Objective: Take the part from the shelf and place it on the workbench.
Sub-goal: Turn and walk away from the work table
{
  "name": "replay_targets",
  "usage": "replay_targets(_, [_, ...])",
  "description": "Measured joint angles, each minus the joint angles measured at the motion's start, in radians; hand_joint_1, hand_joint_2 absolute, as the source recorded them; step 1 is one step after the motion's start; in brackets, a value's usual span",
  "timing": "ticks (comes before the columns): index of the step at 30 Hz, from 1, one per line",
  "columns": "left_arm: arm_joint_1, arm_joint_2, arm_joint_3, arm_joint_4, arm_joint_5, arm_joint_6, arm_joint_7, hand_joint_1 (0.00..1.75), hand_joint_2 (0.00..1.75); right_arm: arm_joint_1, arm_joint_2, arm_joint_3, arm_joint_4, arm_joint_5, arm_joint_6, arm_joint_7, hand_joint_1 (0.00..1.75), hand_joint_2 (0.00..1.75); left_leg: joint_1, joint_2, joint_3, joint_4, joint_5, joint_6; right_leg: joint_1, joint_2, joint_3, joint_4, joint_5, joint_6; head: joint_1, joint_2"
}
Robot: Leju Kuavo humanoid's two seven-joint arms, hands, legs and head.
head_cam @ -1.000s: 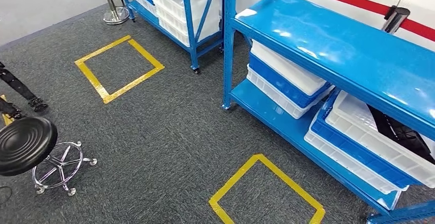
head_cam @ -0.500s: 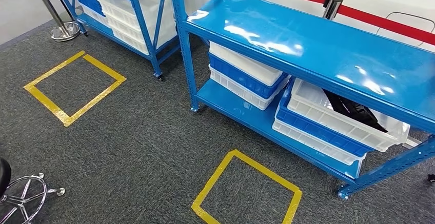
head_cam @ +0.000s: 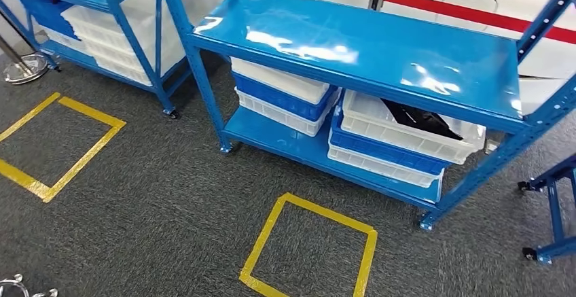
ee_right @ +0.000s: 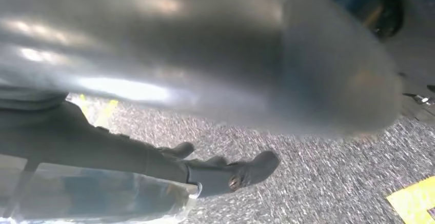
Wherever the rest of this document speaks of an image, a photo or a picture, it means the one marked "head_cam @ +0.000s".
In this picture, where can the white plastic crate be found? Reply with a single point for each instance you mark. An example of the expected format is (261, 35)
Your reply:
(63, 40)
(382, 133)
(373, 166)
(279, 81)
(274, 115)

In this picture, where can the large white ribbed crate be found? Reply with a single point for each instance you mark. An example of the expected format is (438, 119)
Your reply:
(112, 38)

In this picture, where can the black rack caster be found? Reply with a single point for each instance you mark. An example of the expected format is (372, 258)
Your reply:
(529, 253)
(173, 114)
(523, 186)

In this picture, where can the black plastic piece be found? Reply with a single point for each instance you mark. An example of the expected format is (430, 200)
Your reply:
(418, 119)

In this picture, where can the red barrier belt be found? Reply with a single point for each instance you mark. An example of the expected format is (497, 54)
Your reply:
(472, 13)

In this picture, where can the chrome stanchion with round base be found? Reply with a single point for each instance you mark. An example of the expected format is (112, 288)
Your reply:
(24, 72)

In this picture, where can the small white floor plate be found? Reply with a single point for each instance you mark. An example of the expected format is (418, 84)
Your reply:
(491, 146)

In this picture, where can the yellow floor tape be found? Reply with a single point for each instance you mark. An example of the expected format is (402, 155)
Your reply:
(90, 115)

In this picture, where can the blue plastic crate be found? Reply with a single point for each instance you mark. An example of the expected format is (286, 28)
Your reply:
(279, 99)
(382, 151)
(49, 16)

